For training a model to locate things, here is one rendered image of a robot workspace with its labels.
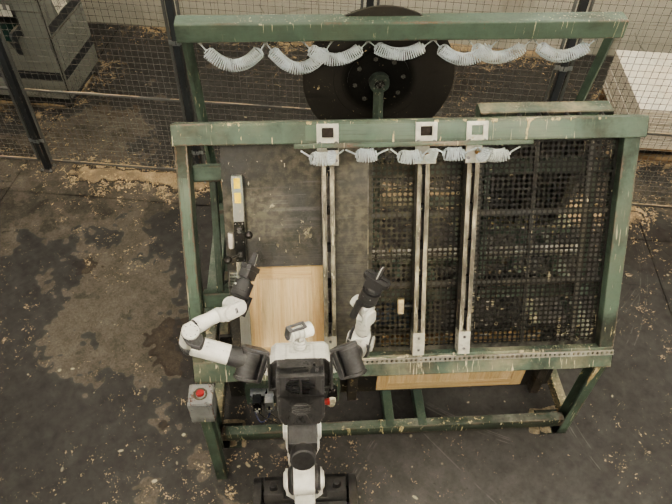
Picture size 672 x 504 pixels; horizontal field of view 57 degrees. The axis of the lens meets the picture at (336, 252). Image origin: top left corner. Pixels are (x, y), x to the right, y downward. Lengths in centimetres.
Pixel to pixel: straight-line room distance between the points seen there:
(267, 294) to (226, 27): 130
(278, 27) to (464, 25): 89
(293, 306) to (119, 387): 165
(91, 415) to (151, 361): 50
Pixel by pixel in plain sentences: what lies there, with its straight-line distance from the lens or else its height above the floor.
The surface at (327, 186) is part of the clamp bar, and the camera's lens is 297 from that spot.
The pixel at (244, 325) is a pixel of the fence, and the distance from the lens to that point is 319.
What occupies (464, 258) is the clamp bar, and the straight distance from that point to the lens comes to 313.
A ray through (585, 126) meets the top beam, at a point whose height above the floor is 193.
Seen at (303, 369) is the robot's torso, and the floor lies 140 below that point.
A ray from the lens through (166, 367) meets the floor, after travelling 441.
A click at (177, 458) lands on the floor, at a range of 407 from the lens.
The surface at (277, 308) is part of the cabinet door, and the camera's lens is 317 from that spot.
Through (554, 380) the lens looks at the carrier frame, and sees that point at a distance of 429.
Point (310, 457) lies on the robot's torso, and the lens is 282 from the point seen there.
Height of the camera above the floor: 362
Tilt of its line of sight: 47 degrees down
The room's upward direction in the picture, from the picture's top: 2 degrees clockwise
